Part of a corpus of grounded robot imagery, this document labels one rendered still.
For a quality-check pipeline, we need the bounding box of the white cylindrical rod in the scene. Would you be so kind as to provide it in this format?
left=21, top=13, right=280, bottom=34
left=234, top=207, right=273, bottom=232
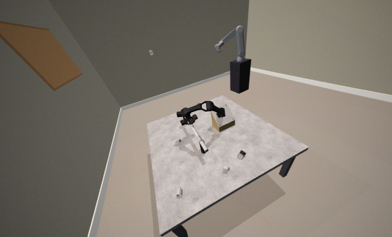
left=189, top=124, right=208, bottom=152

